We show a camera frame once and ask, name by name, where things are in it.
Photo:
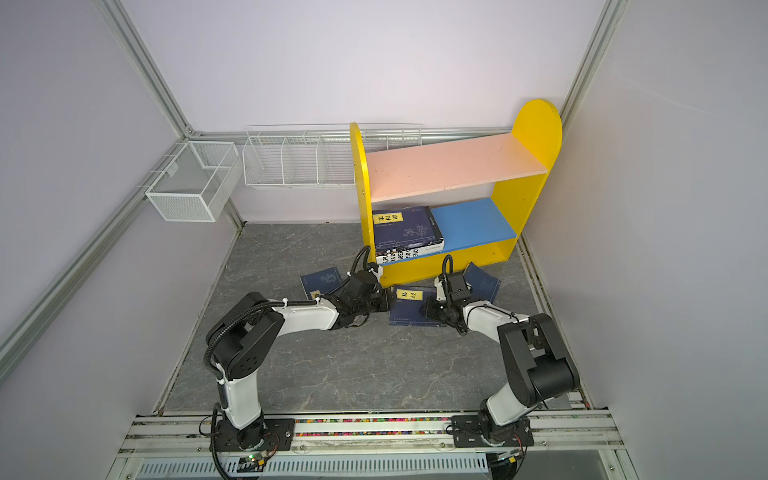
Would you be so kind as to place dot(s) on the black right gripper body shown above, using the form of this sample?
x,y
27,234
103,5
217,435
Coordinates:
x,y
438,310

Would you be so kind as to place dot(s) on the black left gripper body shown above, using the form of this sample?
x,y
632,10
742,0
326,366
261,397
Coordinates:
x,y
378,302

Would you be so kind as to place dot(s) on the dark eye cover book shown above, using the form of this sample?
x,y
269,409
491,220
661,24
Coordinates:
x,y
404,248

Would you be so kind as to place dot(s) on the blue book front stack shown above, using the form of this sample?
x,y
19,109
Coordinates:
x,y
406,229

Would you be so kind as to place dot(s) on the white booklet black text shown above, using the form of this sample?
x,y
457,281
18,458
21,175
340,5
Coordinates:
x,y
408,254

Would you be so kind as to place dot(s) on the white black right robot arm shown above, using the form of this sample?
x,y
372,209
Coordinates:
x,y
537,363

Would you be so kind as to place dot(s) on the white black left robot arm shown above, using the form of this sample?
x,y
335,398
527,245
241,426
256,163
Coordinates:
x,y
239,343

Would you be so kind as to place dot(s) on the blue book under eye book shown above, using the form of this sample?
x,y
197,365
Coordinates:
x,y
321,282

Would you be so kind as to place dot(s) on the yellow pink blue bookshelf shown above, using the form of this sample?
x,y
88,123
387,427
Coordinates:
x,y
482,191

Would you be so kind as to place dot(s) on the white mesh box basket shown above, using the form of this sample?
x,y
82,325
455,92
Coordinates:
x,y
197,182

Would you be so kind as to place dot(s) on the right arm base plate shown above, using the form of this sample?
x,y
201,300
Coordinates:
x,y
479,430

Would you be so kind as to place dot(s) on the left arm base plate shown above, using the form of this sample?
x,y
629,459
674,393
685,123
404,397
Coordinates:
x,y
270,434

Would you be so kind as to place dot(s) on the white wire rack basket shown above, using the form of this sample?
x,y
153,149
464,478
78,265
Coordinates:
x,y
298,155

